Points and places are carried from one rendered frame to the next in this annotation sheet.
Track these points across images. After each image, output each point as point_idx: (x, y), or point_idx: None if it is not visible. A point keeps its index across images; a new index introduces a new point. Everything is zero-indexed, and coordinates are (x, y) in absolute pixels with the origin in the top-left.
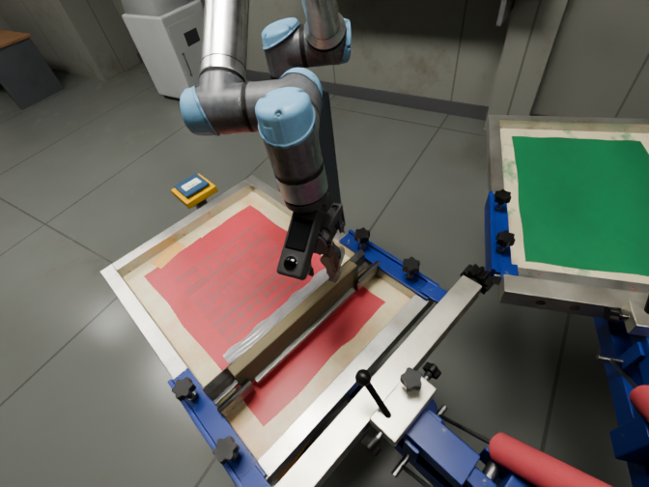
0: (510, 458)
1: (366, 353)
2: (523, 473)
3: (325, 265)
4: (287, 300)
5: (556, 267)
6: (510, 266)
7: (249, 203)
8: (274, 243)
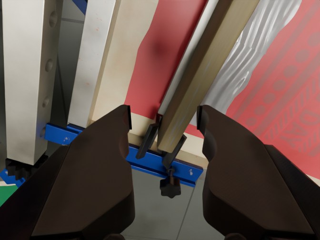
0: None
1: (101, 24)
2: None
3: (109, 162)
4: (252, 70)
5: None
6: (11, 181)
7: None
8: (294, 146)
